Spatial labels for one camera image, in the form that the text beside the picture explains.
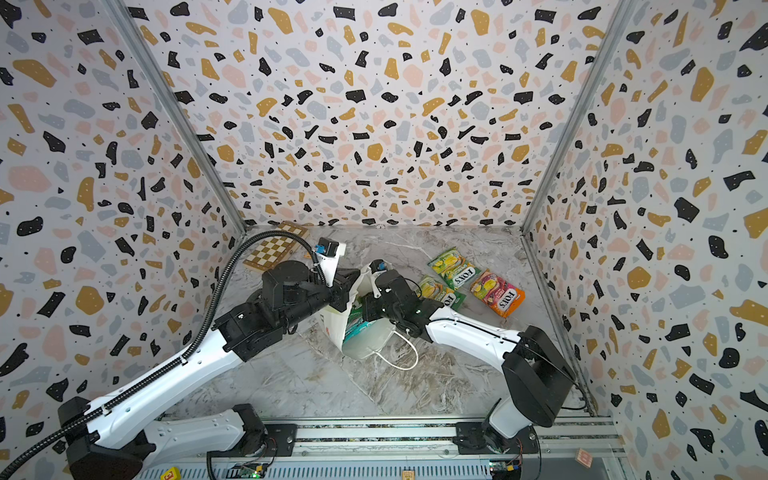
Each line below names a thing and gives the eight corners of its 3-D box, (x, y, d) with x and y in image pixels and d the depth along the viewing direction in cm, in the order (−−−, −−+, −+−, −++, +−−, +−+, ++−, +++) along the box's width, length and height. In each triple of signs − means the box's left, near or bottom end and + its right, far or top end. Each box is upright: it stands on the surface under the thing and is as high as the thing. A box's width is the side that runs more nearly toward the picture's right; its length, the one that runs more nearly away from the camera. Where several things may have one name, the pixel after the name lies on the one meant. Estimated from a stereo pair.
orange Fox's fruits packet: (467, 290, 105) (468, 285, 103) (485, 272, 110) (486, 267, 108) (508, 319, 98) (511, 315, 96) (525, 299, 103) (528, 294, 101)
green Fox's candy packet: (456, 292, 105) (458, 286, 102) (430, 268, 112) (431, 261, 109) (479, 275, 110) (481, 269, 107) (452, 253, 117) (453, 246, 114)
